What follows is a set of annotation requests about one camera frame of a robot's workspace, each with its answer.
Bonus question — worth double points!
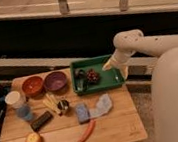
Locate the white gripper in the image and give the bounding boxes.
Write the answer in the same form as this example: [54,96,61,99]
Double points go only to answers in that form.
[102,50,130,80]

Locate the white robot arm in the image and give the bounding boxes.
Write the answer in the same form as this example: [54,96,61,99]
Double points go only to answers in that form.
[103,29,178,142]

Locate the purple bowl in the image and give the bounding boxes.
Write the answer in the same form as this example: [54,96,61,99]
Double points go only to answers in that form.
[44,71,68,92]

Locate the orange-red bowl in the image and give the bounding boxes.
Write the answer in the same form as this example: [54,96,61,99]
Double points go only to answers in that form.
[21,76,44,97]

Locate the dark red grape bunch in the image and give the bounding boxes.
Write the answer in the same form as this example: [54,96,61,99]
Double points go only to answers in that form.
[86,69,100,84]

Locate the green plastic tray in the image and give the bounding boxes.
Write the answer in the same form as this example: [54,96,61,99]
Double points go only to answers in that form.
[70,55,125,95]

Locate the clear plastic bag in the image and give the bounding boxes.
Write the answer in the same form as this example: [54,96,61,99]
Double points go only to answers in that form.
[89,94,113,119]

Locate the blue sponge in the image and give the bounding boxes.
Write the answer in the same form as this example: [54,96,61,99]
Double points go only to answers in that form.
[75,103,90,124]

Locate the small metal cup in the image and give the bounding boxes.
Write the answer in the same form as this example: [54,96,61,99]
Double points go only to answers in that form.
[57,100,70,115]

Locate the dark chocolate bar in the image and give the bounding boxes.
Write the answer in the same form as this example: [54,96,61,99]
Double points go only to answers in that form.
[30,111,52,132]

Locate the blue plastic cup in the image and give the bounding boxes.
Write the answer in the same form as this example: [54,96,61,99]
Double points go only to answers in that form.
[16,105,33,121]

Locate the white plastic cup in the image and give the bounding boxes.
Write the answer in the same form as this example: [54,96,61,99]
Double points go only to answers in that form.
[5,90,26,109]

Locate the red yellow apple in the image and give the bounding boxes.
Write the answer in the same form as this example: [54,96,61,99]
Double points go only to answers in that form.
[25,132,43,142]

